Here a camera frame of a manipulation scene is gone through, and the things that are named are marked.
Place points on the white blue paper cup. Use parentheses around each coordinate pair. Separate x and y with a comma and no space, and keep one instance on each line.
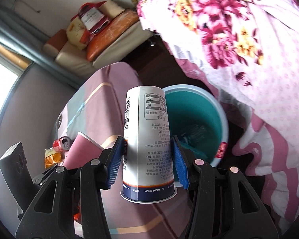
(147,171)

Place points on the striped pink grey bedsheet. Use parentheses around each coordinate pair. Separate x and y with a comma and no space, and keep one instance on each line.
(94,119)

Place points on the red Hennessy bag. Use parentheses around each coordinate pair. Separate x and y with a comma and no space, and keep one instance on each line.
(92,18)

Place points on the beige armchair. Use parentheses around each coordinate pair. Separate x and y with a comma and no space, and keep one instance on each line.
(74,60)

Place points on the orange yellow snack bag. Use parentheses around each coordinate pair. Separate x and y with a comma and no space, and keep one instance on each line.
(52,157)

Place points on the cream printed pillow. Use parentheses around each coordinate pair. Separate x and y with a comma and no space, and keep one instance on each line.
(77,34)

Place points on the grey padded headboard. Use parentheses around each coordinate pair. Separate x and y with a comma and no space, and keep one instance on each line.
(28,116)

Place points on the floral pink quilt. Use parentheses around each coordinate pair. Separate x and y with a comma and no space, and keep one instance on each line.
(247,53)

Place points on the red orange foil wrapper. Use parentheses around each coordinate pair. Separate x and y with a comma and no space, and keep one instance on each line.
(77,213)

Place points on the pink paper cup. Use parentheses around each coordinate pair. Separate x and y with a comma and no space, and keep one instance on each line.
(83,150)

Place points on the orange seat cushion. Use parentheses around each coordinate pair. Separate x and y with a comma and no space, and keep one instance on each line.
(110,34)

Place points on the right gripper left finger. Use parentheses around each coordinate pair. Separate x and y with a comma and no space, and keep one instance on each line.
(50,214)

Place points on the teal trash bin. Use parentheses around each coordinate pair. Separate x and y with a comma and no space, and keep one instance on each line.
(198,120)

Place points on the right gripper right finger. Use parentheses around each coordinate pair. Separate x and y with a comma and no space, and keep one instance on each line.
(224,204)

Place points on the grey blue curtain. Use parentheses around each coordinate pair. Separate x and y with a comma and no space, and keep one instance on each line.
(18,35)

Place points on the red soda can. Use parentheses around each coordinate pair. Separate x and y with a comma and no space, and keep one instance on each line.
(62,144)

